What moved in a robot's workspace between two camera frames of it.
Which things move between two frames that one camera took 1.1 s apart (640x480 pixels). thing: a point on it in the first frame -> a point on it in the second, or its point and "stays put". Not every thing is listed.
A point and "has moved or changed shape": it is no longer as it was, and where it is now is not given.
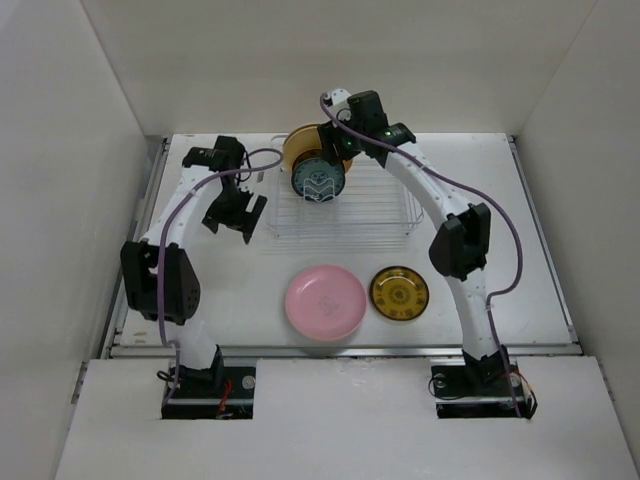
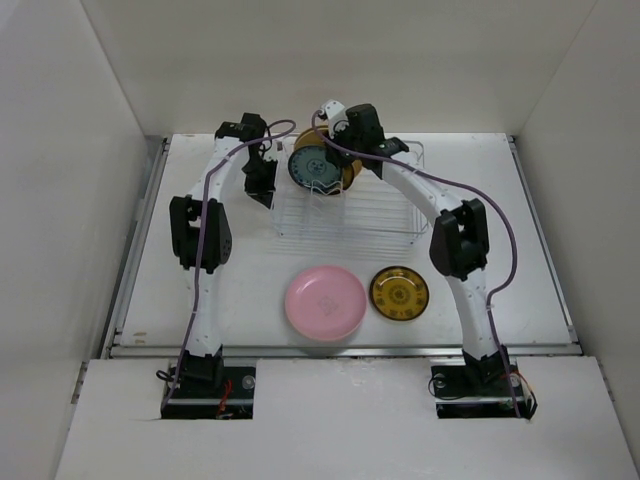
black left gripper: (241, 220) -> (255, 190)
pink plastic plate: (325, 302) stays put
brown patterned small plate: (399, 293) stays put
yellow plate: (305, 143) -> (310, 138)
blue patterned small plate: (318, 180) has moved or changed shape
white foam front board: (344, 419) stays put
